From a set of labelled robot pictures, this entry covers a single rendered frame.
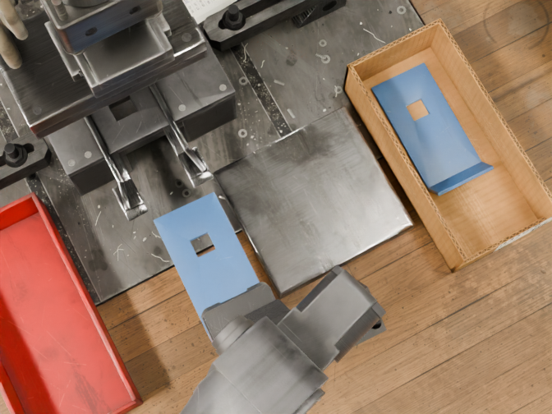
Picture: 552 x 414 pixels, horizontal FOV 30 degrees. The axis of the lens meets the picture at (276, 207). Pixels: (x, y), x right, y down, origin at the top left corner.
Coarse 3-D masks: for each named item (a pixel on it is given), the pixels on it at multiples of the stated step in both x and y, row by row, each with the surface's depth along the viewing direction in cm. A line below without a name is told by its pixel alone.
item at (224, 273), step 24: (168, 216) 107; (192, 216) 107; (216, 216) 107; (168, 240) 106; (192, 240) 107; (216, 240) 106; (192, 264) 105; (216, 264) 105; (240, 264) 105; (192, 288) 105; (216, 288) 104; (240, 288) 104
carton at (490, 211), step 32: (416, 32) 114; (448, 32) 115; (352, 64) 113; (384, 64) 118; (416, 64) 120; (448, 64) 118; (352, 96) 118; (448, 96) 120; (480, 96) 114; (384, 128) 112; (480, 128) 118; (512, 160) 114; (416, 192) 112; (448, 192) 116; (480, 192) 116; (512, 192) 117; (544, 192) 110; (448, 224) 116; (480, 224) 116; (512, 224) 116; (448, 256) 112; (480, 256) 113
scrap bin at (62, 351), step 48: (0, 240) 115; (48, 240) 115; (0, 288) 113; (48, 288) 113; (0, 336) 112; (48, 336) 112; (96, 336) 112; (0, 384) 105; (48, 384) 111; (96, 384) 111
